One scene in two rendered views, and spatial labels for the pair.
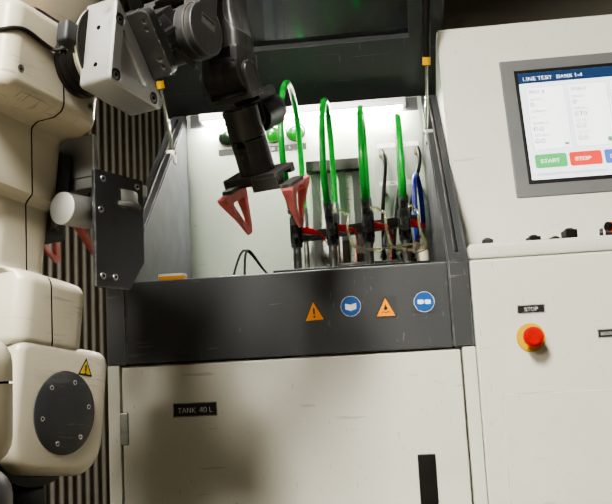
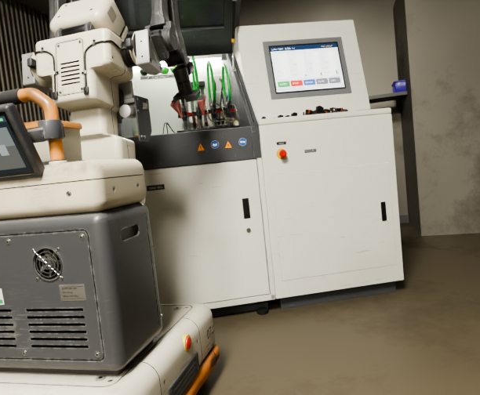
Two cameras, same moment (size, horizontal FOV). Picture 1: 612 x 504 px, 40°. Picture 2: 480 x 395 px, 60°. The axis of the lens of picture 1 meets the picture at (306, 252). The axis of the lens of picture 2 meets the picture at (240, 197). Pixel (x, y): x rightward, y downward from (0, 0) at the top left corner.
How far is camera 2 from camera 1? 50 cm
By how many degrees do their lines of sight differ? 18
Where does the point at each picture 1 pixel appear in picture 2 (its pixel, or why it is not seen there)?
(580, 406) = (298, 177)
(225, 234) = not seen: hidden behind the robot
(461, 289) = (256, 136)
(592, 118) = (299, 67)
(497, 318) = (269, 146)
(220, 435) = (166, 197)
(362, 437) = (221, 193)
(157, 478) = not seen: hidden behind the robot
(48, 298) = (126, 146)
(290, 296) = (190, 141)
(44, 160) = (115, 92)
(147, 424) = not seen: hidden behind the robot
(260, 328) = (180, 154)
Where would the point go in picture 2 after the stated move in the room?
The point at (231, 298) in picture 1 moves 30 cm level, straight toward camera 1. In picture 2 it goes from (167, 143) to (179, 136)
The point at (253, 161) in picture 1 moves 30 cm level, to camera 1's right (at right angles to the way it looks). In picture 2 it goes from (186, 89) to (257, 85)
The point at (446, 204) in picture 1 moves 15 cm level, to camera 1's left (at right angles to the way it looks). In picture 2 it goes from (246, 103) to (218, 104)
